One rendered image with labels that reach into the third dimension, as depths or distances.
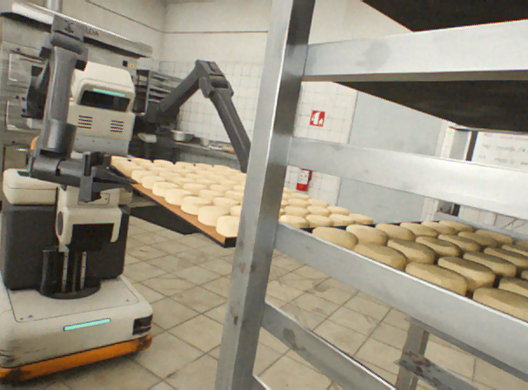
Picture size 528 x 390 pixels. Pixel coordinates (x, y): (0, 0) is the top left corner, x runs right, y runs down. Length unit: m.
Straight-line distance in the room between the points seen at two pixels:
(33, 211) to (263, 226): 1.64
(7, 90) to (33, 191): 2.58
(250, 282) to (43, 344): 1.50
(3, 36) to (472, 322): 4.36
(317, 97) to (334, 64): 4.60
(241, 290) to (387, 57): 0.26
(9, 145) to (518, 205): 4.36
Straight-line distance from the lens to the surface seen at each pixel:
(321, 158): 0.36
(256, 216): 0.38
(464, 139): 0.75
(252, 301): 0.41
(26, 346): 1.83
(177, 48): 6.59
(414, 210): 4.57
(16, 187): 1.92
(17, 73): 4.43
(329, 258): 0.35
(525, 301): 0.35
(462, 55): 0.31
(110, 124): 1.68
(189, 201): 0.62
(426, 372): 0.83
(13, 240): 1.99
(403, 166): 0.31
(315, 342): 0.38
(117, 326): 1.91
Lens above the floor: 1.15
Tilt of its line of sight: 9 degrees down
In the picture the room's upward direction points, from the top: 9 degrees clockwise
